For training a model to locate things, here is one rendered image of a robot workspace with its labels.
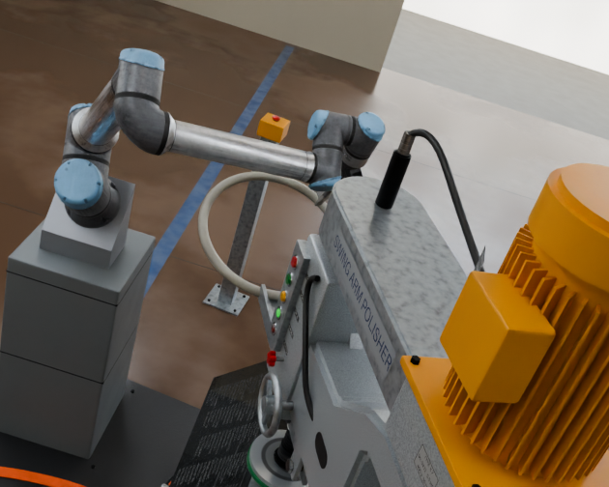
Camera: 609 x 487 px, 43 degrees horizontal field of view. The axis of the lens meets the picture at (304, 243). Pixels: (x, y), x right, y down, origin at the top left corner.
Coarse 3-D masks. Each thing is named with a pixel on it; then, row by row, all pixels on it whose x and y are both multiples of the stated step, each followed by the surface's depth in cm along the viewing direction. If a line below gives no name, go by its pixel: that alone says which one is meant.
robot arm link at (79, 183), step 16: (64, 160) 249; (80, 160) 244; (96, 160) 248; (64, 176) 244; (80, 176) 244; (96, 176) 244; (64, 192) 243; (80, 192) 244; (96, 192) 244; (80, 208) 247; (96, 208) 253
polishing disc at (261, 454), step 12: (276, 432) 217; (252, 444) 210; (264, 444) 212; (276, 444) 213; (252, 456) 207; (264, 456) 208; (252, 468) 205; (264, 468) 205; (276, 468) 206; (264, 480) 202; (276, 480) 202; (288, 480) 203; (300, 480) 204
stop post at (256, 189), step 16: (272, 128) 360; (288, 128) 370; (256, 192) 379; (256, 208) 383; (240, 224) 390; (240, 240) 394; (240, 256) 399; (240, 272) 404; (224, 288) 410; (208, 304) 410; (224, 304) 413; (240, 304) 417
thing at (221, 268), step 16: (240, 176) 254; (256, 176) 257; (272, 176) 259; (304, 192) 260; (208, 208) 243; (320, 208) 260; (208, 240) 236; (208, 256) 234; (224, 272) 232; (240, 288) 232; (256, 288) 232
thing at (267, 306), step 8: (264, 288) 230; (264, 296) 227; (264, 304) 226; (272, 304) 232; (264, 312) 225; (272, 312) 222; (264, 320) 225; (288, 424) 194; (296, 440) 187; (288, 464) 180; (288, 472) 180; (304, 472) 179; (304, 480) 179
